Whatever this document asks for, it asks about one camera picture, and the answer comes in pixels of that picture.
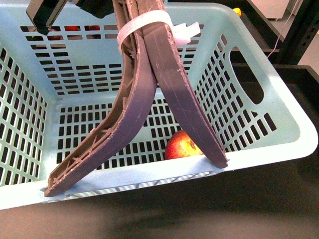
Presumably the yellow lemon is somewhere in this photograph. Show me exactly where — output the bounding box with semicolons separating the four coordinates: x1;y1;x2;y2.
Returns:
233;7;242;17

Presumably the black upper display tray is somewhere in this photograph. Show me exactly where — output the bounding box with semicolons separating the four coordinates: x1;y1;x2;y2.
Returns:
239;0;292;62

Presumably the black perforated post right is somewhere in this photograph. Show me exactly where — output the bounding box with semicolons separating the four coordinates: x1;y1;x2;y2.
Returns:
276;0;319;65

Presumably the orange red fruit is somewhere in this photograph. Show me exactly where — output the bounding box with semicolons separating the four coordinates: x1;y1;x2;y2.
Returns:
64;25;80;31

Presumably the dark red apple front left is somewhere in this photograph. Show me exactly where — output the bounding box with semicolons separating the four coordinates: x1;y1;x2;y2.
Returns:
85;25;100;31

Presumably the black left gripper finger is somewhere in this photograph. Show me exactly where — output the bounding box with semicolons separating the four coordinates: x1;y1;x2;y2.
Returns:
26;0;67;35

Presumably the white zip tie right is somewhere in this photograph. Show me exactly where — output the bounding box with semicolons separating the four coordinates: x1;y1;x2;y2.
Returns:
117;10;200;53

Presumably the light blue plastic basket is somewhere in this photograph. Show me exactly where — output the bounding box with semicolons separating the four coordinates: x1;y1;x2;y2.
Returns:
0;0;318;209

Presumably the white cable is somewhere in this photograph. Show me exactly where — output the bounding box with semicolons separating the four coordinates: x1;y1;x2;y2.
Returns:
267;0;300;58

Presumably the red yellow apple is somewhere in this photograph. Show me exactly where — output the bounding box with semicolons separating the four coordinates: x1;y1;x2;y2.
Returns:
164;130;203;160

